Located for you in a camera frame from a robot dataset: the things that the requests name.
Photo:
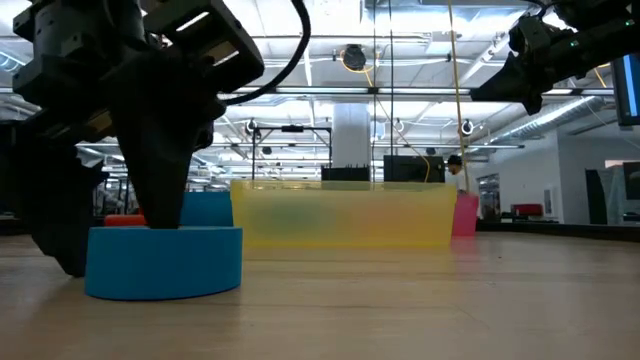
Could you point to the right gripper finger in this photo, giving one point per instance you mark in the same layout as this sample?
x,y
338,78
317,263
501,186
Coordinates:
x,y
520,82

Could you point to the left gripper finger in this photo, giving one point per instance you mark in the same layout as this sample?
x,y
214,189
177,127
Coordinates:
x,y
165,130
60,200

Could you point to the blue tape roll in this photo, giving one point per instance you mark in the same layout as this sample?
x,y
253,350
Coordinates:
x,y
163,265

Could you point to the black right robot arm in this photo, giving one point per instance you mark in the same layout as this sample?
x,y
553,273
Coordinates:
x,y
610,25

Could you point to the red desk lamp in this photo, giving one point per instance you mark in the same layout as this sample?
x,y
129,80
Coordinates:
x,y
125,220

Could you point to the computer monitor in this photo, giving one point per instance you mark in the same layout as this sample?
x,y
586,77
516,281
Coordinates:
x,y
629,90

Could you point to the blue plastic tray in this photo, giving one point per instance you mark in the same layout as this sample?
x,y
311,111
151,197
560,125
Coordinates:
x,y
207,209

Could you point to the person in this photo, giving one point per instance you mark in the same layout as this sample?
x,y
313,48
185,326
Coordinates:
x,y
456,172

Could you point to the red background box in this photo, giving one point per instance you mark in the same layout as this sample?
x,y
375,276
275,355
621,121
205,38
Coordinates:
x,y
526,209

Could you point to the black standing panel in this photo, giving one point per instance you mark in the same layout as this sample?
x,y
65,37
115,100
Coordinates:
x,y
631,180
595,195

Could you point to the tall black equipment box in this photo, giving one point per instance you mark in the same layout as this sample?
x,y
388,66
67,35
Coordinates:
x,y
414,169

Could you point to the pink plastic tray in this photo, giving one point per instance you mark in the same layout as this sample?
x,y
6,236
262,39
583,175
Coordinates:
x,y
466,216

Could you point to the long ceiling light bar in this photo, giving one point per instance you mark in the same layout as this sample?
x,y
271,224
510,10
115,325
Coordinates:
x,y
350,90

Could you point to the low black equipment box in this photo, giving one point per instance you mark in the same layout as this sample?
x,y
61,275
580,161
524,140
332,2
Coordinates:
x,y
345,174

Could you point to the yellow translucent tray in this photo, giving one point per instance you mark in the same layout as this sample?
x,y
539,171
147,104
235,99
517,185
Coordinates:
x,y
345,215

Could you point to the black background gantry frame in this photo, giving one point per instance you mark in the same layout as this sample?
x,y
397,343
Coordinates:
x,y
253,155

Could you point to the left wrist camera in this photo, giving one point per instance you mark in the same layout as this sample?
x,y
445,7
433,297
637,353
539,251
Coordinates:
x,y
215,45

